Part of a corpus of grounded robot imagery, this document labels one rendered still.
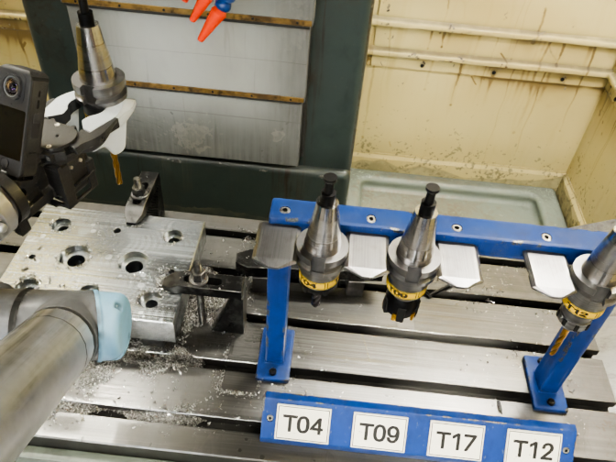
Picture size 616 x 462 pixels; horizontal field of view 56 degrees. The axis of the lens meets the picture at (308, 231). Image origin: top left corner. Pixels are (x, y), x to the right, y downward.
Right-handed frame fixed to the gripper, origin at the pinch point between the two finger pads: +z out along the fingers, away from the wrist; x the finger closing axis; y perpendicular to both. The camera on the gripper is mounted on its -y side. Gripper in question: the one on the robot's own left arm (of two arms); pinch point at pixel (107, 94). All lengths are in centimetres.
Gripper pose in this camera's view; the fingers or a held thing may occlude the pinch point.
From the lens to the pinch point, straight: 80.5
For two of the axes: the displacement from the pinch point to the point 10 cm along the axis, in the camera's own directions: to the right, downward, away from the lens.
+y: -0.5, 7.1, 7.0
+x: 9.1, 3.1, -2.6
